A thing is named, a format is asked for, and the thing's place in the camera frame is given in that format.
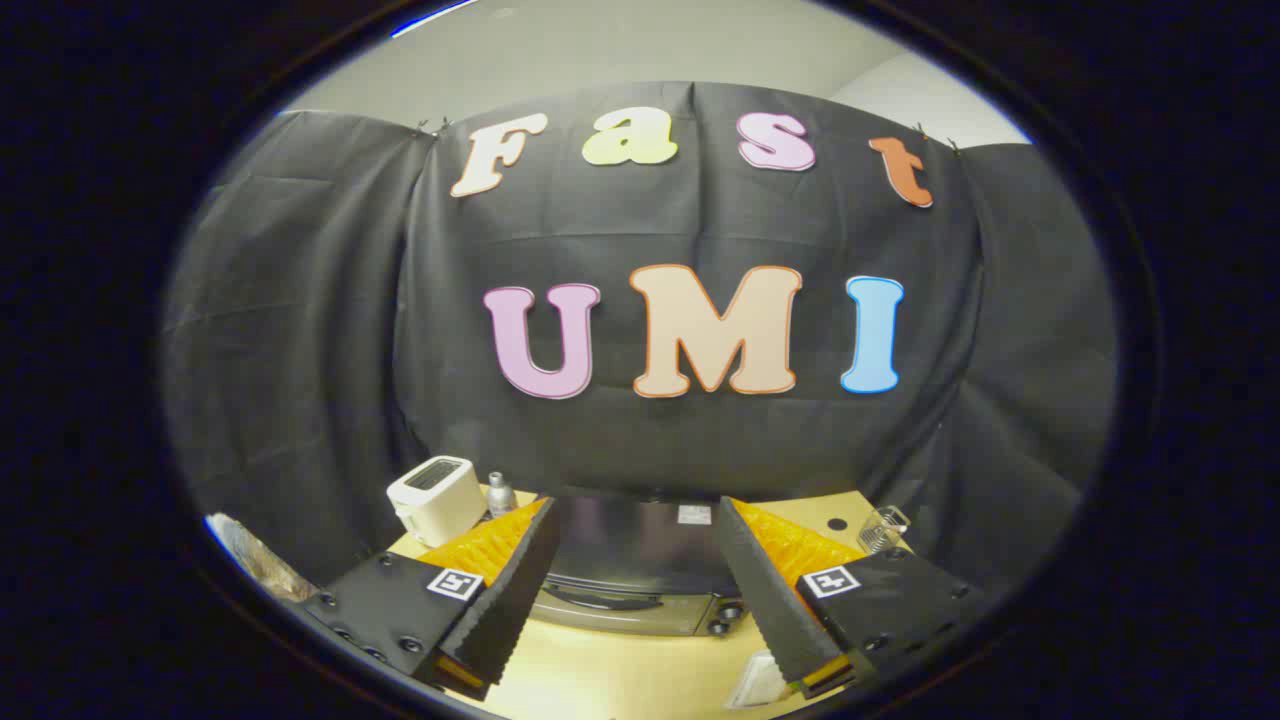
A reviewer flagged metal wire basket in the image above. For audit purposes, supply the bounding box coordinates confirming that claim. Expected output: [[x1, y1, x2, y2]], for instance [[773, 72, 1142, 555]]
[[858, 505, 911, 554]]

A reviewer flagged black backdrop cloth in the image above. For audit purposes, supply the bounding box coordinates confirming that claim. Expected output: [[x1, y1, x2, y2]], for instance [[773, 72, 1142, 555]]
[[160, 80, 1119, 601]]

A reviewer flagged white bread toaster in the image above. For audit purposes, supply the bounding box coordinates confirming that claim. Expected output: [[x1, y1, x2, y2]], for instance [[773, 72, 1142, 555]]
[[387, 455, 489, 549]]

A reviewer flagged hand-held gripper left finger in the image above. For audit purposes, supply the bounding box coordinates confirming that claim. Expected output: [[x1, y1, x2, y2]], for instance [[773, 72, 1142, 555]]
[[298, 495, 563, 703]]

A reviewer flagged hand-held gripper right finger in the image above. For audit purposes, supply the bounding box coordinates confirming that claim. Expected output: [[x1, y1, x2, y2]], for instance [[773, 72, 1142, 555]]
[[712, 495, 986, 701]]

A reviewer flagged black toaster oven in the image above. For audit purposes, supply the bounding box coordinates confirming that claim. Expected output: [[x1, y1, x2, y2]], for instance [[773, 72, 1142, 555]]
[[530, 490, 751, 638]]

